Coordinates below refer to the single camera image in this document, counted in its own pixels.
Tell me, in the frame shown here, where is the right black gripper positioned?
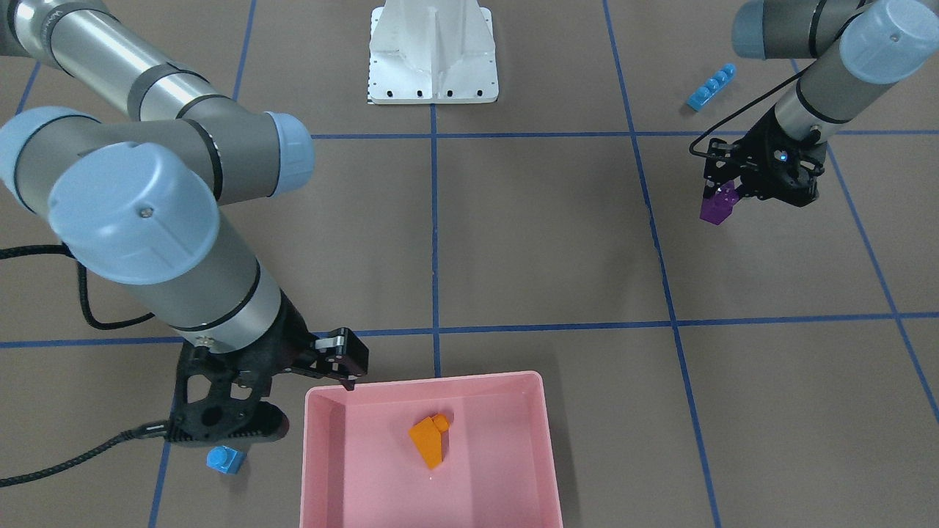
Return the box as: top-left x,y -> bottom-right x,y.
167,296 -> 370,447

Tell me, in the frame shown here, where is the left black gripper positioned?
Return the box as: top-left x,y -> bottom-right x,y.
702,110 -> 826,207

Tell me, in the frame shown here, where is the purple sloped block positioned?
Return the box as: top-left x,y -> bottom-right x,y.
700,191 -> 740,225

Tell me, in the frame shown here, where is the orange sloped block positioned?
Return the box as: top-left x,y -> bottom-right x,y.
408,414 -> 450,470

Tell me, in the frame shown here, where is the long light blue block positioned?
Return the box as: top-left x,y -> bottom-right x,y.
685,63 -> 737,111

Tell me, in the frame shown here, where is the small blue cube block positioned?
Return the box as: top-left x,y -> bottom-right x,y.
205,447 -> 247,474

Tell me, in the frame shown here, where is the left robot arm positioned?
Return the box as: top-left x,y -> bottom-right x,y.
701,1 -> 938,221

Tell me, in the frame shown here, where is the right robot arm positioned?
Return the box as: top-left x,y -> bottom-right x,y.
2,1 -> 368,445

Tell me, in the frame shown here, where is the pink plastic box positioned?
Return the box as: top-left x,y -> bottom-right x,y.
299,371 -> 563,527

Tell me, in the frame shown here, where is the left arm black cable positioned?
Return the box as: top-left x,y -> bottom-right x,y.
688,70 -> 808,158

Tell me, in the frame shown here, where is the black braided cable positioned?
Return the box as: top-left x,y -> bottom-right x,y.
0,246 -> 173,488

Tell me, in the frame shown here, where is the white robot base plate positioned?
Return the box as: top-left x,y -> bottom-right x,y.
367,1 -> 500,105

